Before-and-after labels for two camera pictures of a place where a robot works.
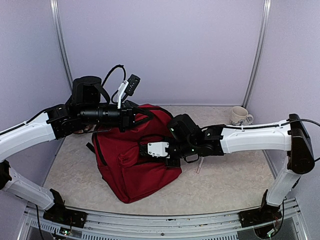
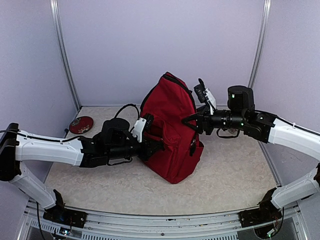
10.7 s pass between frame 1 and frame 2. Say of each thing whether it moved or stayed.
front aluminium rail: stayed
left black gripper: moved
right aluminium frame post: stayed
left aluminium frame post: stayed
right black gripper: moved
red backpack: moved
